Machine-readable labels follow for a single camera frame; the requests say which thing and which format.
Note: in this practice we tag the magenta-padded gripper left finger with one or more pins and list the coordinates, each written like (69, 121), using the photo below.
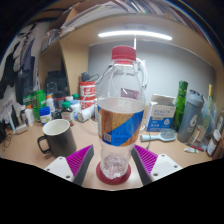
(61, 166)

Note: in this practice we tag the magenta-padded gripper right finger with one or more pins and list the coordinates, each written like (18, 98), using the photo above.
(163, 166)

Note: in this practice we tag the clear red-capped water bottle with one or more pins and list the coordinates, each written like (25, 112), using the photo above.
(120, 123)

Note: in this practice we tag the black mug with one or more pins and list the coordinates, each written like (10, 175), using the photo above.
(61, 140)

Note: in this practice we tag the white and blue carton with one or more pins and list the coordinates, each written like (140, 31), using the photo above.
(161, 115)

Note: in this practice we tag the brown bottle with green cap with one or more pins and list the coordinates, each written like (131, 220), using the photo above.
(67, 115)

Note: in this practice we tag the white bottle with blue cap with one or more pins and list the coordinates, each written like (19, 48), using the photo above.
(45, 116)

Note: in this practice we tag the flat round red coaster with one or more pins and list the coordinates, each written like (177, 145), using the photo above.
(113, 181)

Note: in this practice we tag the white-lidded brown jar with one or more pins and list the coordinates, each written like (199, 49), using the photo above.
(213, 143)

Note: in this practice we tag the grey sports bottle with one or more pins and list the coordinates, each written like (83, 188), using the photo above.
(190, 116)

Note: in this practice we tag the white cylindrical tube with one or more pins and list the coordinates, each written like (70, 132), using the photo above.
(86, 114)

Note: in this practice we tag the tall green bottle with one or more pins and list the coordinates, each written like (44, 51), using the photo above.
(180, 103)

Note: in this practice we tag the green plastic container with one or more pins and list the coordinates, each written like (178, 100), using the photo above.
(41, 100)

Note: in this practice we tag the red and white canister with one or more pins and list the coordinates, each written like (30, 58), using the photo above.
(87, 95)

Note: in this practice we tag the large black tub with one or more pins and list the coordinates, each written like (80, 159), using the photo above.
(55, 83)

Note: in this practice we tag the hanging dark clothes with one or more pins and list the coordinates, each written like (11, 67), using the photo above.
(23, 66)

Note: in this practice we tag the under-shelf light bar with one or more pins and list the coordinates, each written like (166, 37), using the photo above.
(133, 34)

